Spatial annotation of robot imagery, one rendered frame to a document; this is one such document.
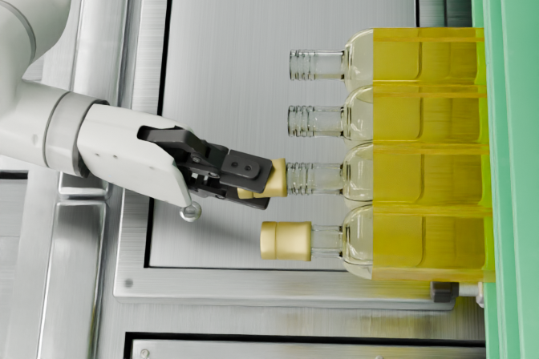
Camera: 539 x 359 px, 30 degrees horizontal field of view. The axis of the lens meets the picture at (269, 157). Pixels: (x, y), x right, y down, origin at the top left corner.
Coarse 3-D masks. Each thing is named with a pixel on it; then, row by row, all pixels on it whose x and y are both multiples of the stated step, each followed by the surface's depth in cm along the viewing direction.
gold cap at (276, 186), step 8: (272, 160) 90; (280, 160) 90; (272, 168) 89; (280, 168) 89; (272, 176) 89; (280, 176) 89; (272, 184) 89; (280, 184) 89; (240, 192) 90; (248, 192) 90; (264, 192) 90; (272, 192) 90; (280, 192) 89
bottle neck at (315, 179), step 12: (288, 168) 89; (300, 168) 89; (312, 168) 89; (324, 168) 89; (336, 168) 89; (288, 180) 89; (300, 180) 89; (312, 180) 89; (324, 180) 89; (336, 180) 89; (288, 192) 90; (300, 192) 90; (312, 192) 90; (324, 192) 90; (336, 192) 89
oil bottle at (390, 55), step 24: (360, 48) 92; (384, 48) 92; (408, 48) 91; (432, 48) 91; (456, 48) 91; (480, 48) 91; (360, 72) 91; (384, 72) 91; (408, 72) 90; (432, 72) 90; (456, 72) 90; (480, 72) 90
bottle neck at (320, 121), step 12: (288, 108) 92; (300, 108) 92; (312, 108) 92; (324, 108) 92; (336, 108) 92; (288, 120) 91; (300, 120) 91; (312, 120) 91; (324, 120) 91; (336, 120) 91; (288, 132) 92; (300, 132) 92; (312, 132) 92; (324, 132) 92; (336, 132) 91
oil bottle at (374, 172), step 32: (352, 160) 88; (384, 160) 88; (416, 160) 87; (448, 160) 87; (480, 160) 87; (352, 192) 87; (384, 192) 86; (416, 192) 86; (448, 192) 86; (480, 192) 86
